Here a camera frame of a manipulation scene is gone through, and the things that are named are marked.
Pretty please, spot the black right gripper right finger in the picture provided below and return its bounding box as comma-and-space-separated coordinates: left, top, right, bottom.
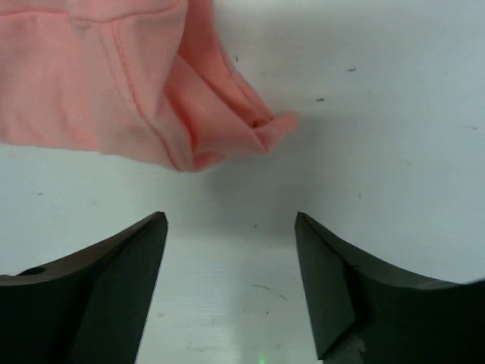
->
295, 213, 484, 363

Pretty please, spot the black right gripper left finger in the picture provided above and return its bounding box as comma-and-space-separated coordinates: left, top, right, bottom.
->
1, 212, 167, 363

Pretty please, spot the light pink t shirt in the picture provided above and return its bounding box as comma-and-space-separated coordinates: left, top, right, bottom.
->
1, 1, 296, 172

